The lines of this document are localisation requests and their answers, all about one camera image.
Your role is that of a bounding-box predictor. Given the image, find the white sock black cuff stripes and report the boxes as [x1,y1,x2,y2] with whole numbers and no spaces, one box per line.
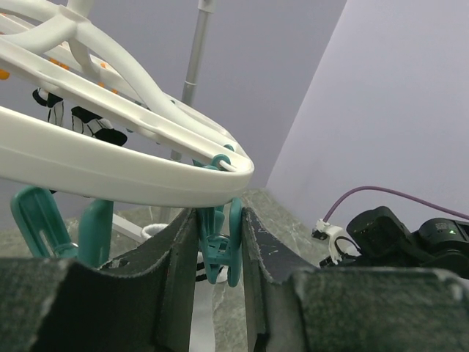
[189,250,215,352]

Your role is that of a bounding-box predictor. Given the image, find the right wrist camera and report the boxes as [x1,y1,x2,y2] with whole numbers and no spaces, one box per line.
[312,219,361,266]

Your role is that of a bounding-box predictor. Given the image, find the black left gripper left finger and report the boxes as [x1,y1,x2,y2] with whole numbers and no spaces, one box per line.
[1,210,198,351]

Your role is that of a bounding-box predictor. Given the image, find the black and white striped sock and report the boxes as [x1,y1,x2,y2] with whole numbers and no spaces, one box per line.
[32,88,64,127]

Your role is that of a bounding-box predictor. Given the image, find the teal clothespin being pinched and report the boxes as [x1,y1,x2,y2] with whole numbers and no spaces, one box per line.
[10,186,114,268]

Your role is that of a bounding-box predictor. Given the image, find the white round clip hanger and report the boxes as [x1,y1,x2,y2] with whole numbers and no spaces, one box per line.
[1,1,254,208]

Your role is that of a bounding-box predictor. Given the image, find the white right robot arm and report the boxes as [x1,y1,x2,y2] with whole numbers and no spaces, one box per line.
[320,206,468,279]

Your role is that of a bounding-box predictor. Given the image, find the white metal drying rack stand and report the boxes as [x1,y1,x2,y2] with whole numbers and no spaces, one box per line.
[112,0,217,243]

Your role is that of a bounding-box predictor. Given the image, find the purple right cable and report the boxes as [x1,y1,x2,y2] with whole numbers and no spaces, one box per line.
[322,186,469,223]

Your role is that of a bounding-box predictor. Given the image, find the teal clothespin front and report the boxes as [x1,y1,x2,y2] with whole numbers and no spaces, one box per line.
[192,153,231,172]

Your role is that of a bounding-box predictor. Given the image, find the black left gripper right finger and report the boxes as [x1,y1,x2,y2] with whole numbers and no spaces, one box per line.
[242,208,468,351]

